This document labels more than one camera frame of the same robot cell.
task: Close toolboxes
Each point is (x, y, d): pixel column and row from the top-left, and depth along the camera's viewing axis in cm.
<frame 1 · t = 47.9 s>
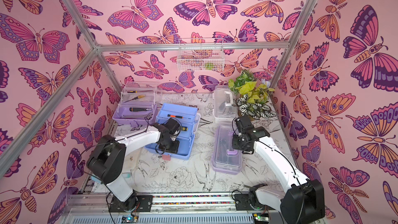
left hand: (176, 150, 90), fingers open
right hand: (237, 144, 82), fingers open
blue open toolbox: (188, 116, 94), point 13 cm above the table
purple toolbox clear lid: (225, 160, 89), on the table
white toolbox clear lid: (224, 110, 105), point 6 cm above the table
back purple open toolbox: (139, 102, 119), on the table
potted leafy plant: (254, 99, 86), point 25 cm above the table
black yellow screwdriver in blue box: (185, 128, 91), point 11 cm above the table

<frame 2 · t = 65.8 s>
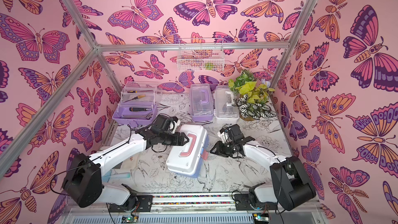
left hand: (184, 139, 84), fingers open
right hand: (212, 150, 85), fingers open
blue open toolbox: (187, 159, 76), point 14 cm above the table
purple toolbox clear lid: (201, 102, 102), point 12 cm above the table
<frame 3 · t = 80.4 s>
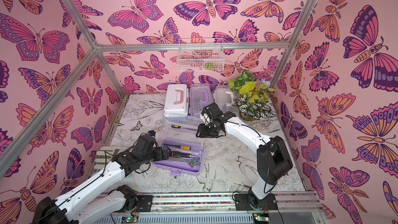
left hand: (166, 150, 83), fingers open
right hand: (199, 133, 84), fingers open
blue open toolbox: (176, 100, 104), point 12 cm above the table
back purple open toolbox: (181, 130, 90), point 11 cm above the table
yellow black screwdriver: (182, 128, 89), point 12 cm above the table
silver adjustable wrench: (193, 163, 87), point 2 cm above the table
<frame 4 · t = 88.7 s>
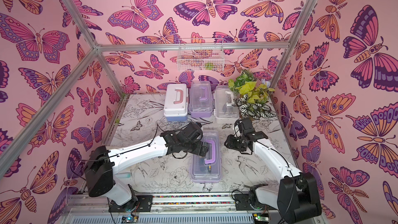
left hand: (204, 147, 80), fingers open
right hand: (228, 143, 85), fingers open
